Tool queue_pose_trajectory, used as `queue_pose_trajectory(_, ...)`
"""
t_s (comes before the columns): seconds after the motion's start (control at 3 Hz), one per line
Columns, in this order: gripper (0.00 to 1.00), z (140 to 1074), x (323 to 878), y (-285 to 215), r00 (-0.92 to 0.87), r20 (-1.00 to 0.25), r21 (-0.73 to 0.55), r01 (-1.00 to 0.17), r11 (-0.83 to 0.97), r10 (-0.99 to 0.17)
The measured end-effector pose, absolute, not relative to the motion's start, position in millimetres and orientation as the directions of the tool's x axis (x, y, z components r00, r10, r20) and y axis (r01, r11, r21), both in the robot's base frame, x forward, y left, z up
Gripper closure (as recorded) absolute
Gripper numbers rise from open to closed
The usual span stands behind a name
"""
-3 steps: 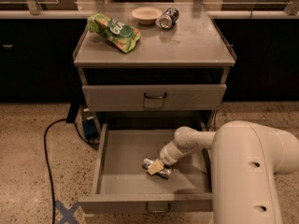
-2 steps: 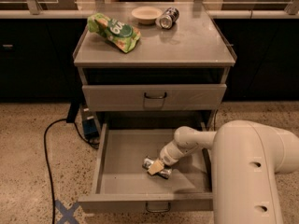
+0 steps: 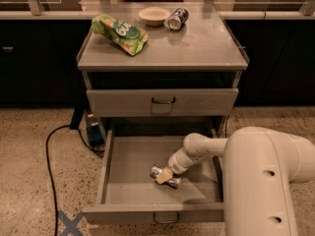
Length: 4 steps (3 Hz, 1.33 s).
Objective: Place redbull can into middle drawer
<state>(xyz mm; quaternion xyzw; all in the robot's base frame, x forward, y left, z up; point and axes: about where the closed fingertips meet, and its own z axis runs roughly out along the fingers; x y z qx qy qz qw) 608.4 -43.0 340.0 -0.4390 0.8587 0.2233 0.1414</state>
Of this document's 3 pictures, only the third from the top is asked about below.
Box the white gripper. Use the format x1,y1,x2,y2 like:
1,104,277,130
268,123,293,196
156,148,194,185

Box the silver redbull can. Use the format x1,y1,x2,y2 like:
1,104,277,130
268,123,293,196
150,164,181,189

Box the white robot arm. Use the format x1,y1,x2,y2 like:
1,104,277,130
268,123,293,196
155,127,315,236

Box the open grey middle drawer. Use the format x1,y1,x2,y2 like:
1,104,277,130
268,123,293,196
83,132,224,224

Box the closed grey top drawer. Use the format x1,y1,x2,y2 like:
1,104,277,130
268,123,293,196
87,88,238,117

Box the grey drawer cabinet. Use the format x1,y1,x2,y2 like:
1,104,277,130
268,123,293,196
78,3,248,135

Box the blue power box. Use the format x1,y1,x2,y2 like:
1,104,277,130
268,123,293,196
85,111,104,147

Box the blue tape cross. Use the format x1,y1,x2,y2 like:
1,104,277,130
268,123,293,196
58,210,84,236

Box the green chips bag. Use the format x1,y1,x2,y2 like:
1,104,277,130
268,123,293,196
92,14,149,56

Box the beige bowl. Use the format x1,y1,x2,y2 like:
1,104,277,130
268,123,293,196
138,7,170,27

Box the dark background counter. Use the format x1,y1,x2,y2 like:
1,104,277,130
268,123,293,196
0,20,315,108

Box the black middle drawer handle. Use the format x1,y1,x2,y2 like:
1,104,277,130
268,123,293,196
153,212,180,224

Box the black drawer handle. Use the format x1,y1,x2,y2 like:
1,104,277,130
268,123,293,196
153,212,180,224
152,97,176,105

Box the black top drawer handle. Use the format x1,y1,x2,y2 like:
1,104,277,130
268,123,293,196
152,97,176,105

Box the black power cable left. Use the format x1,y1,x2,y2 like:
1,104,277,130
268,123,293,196
44,124,105,236

